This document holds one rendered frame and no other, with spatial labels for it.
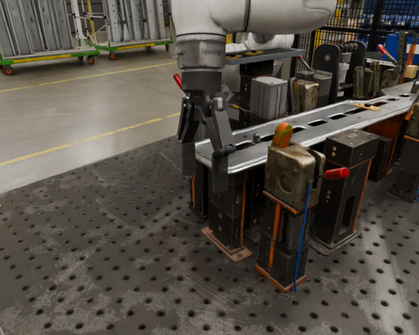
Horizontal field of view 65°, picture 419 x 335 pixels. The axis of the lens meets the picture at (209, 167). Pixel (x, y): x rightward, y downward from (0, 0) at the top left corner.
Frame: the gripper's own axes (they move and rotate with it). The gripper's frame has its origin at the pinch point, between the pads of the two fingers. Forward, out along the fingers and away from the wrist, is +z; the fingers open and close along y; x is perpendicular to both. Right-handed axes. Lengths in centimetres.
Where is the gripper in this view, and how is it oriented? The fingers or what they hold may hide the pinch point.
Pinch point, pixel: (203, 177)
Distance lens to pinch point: 66.1
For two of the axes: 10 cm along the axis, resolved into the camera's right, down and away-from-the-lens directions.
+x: 8.8, -1.1, 4.6
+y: 4.7, 1.9, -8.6
